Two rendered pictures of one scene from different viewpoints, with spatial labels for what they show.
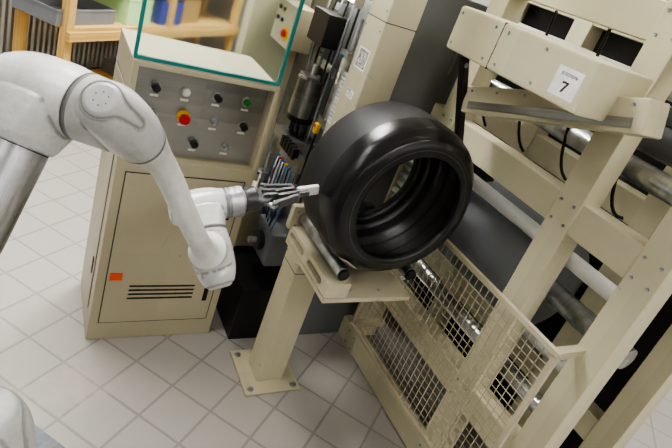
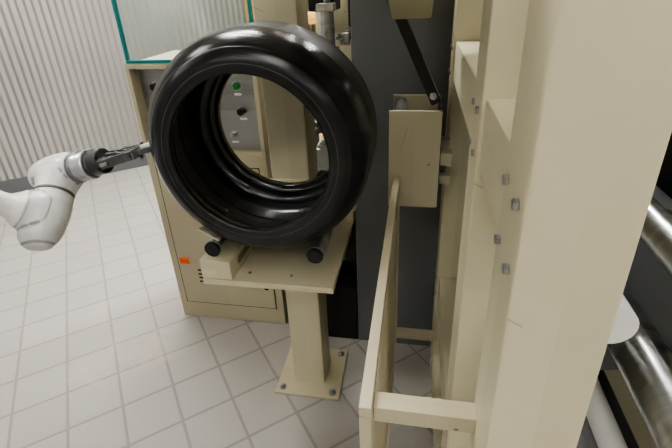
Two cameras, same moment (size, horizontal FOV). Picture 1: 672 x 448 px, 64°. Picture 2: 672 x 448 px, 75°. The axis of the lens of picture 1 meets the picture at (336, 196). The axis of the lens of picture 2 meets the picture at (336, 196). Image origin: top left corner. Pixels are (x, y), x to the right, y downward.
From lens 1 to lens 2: 153 cm
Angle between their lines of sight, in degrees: 41
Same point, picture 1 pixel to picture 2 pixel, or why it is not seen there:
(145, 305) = (217, 289)
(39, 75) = not seen: outside the picture
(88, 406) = (145, 368)
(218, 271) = (20, 229)
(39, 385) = (128, 343)
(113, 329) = (201, 308)
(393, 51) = not seen: outside the picture
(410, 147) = (192, 64)
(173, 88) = not seen: hidden behind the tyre
